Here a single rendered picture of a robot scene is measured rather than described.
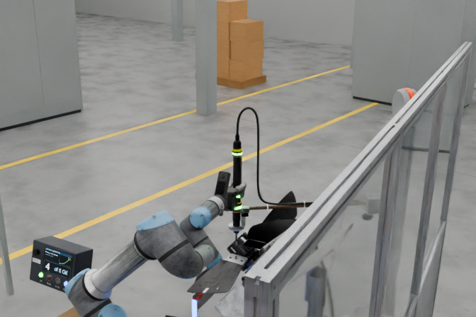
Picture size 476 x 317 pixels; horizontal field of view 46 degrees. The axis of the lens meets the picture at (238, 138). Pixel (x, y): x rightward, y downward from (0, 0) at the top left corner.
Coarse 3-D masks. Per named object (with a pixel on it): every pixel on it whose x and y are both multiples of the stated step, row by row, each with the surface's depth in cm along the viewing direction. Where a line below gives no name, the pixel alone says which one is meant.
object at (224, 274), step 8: (224, 264) 246; (232, 264) 245; (208, 272) 243; (216, 272) 241; (224, 272) 240; (232, 272) 239; (200, 280) 239; (208, 280) 237; (216, 280) 235; (224, 280) 234; (232, 280) 234; (192, 288) 237; (200, 288) 234; (224, 288) 228
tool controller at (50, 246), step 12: (36, 240) 250; (48, 240) 252; (60, 240) 255; (36, 252) 248; (48, 252) 246; (60, 252) 243; (72, 252) 241; (84, 252) 244; (36, 264) 250; (60, 264) 243; (72, 264) 240; (84, 264) 245; (36, 276) 250; (60, 276) 244; (72, 276) 241; (60, 288) 244
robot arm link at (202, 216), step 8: (208, 200) 219; (200, 208) 212; (208, 208) 214; (216, 208) 217; (192, 216) 212; (200, 216) 210; (208, 216) 211; (216, 216) 217; (192, 224) 213; (200, 224) 211
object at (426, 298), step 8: (440, 248) 327; (440, 256) 336; (432, 264) 300; (432, 272) 308; (432, 280) 315; (424, 288) 283; (432, 288) 323; (424, 296) 290; (432, 296) 333; (424, 304) 297; (432, 304) 342; (416, 312) 268; (424, 312) 304
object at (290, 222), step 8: (256, 224) 227; (264, 224) 231; (272, 224) 234; (280, 224) 236; (288, 224) 238; (248, 232) 238; (256, 232) 240; (264, 232) 241; (272, 232) 242; (280, 232) 242; (256, 240) 248; (264, 240) 248
